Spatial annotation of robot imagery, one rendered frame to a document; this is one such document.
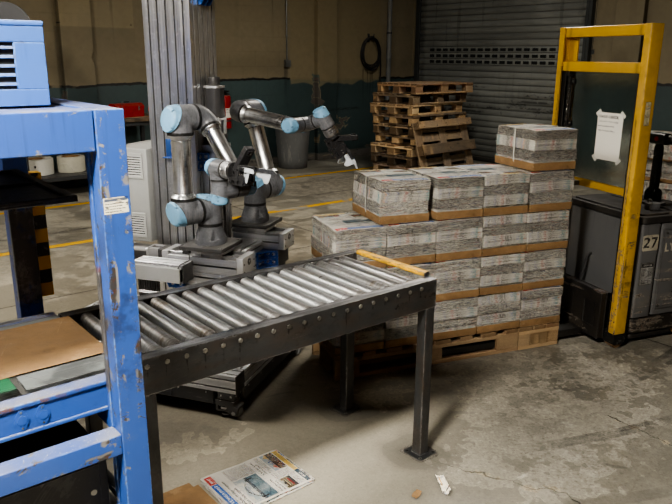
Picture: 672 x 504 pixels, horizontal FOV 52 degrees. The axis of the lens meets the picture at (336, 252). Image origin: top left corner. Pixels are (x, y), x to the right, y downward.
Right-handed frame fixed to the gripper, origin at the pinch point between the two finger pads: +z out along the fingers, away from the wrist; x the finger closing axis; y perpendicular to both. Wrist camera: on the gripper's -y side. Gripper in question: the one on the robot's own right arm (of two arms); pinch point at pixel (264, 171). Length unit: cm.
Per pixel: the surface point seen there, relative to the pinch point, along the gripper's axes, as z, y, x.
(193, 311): 10, 50, 36
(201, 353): 37, 54, 51
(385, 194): -17, 11, -96
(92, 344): 14, 54, 76
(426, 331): 49, 59, -52
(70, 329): -3, 54, 75
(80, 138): 52, -11, 101
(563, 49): -4, -81, -236
